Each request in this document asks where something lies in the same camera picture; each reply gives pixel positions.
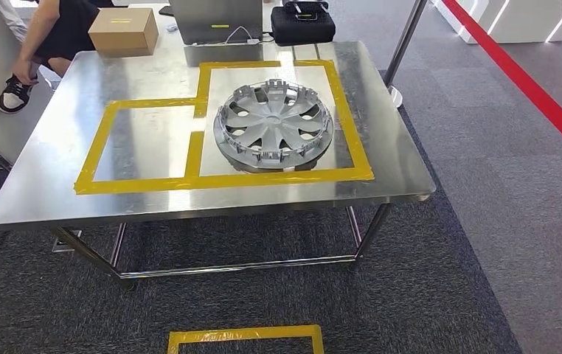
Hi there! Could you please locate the closed cardboard box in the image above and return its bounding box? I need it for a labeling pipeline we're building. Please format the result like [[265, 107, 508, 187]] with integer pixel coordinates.
[[88, 7, 160, 57]]

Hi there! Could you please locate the grey plastic wheel hubcap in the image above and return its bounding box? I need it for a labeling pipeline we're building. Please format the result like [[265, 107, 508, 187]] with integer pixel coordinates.
[[212, 77, 336, 175]]

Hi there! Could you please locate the black device with strap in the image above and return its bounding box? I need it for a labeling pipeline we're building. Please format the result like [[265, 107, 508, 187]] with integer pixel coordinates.
[[283, 0, 330, 21]]

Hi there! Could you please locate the silver laptop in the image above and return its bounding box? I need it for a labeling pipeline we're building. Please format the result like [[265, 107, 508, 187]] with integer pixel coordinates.
[[168, 0, 266, 46]]

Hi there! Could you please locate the grey floor socket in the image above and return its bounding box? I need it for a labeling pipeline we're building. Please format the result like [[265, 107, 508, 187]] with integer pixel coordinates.
[[51, 228, 83, 254]]

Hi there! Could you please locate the white charger cable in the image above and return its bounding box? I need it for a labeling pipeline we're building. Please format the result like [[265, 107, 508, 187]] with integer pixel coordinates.
[[192, 25, 263, 48]]

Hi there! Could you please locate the person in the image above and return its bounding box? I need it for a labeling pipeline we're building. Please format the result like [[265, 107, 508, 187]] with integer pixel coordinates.
[[0, 0, 102, 116]]

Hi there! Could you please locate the black carrying case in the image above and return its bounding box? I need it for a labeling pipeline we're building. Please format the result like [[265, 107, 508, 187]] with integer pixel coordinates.
[[270, 4, 336, 48]]

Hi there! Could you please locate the chrome stanchion pole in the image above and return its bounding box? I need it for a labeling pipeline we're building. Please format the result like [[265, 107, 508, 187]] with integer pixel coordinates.
[[382, 0, 429, 109]]

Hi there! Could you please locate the steel workbench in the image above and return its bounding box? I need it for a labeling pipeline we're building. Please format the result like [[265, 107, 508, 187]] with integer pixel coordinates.
[[0, 40, 437, 290]]

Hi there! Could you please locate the red barrier tape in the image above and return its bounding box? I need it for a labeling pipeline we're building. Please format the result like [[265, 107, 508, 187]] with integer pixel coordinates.
[[440, 0, 562, 166]]

